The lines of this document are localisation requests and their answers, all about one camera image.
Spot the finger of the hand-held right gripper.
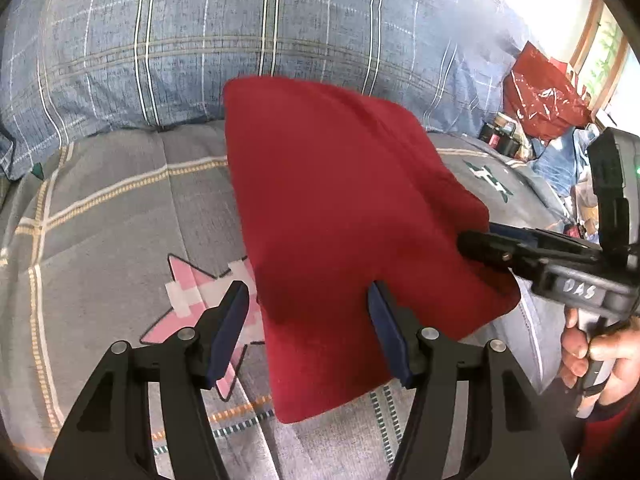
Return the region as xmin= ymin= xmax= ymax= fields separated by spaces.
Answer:
xmin=489 ymin=223 xmax=601 ymax=261
xmin=456 ymin=229 xmax=551 ymax=283

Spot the red plastic bag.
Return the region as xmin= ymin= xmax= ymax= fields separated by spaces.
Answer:
xmin=502 ymin=40 xmax=593 ymax=142

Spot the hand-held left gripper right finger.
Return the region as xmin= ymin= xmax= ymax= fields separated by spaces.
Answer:
xmin=367 ymin=280 xmax=573 ymax=480

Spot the blue denim cloth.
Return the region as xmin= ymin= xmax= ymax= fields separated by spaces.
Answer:
xmin=530 ymin=127 xmax=601 ymax=198

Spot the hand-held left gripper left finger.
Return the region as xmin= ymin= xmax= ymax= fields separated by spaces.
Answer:
xmin=44 ymin=280 xmax=250 ymax=480

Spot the red garment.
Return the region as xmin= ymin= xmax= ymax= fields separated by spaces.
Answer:
xmin=222 ymin=75 xmax=522 ymax=425

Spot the grey printed bedsheet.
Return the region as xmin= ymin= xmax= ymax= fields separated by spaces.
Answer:
xmin=0 ymin=120 xmax=581 ymax=480

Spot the black container red label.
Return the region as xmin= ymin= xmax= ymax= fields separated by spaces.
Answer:
xmin=479 ymin=114 xmax=516 ymax=145

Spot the wooden window frame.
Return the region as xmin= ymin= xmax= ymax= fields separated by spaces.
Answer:
xmin=570 ymin=0 xmax=632 ymax=121

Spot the person's right forearm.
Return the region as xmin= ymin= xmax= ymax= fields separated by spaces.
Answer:
xmin=570 ymin=395 xmax=640 ymax=471

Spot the person's right hand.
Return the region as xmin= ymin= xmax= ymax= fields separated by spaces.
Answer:
xmin=559 ymin=305 xmax=640 ymax=407

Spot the blue plaid pillow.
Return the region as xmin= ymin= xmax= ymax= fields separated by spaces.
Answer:
xmin=0 ymin=0 xmax=541 ymax=181

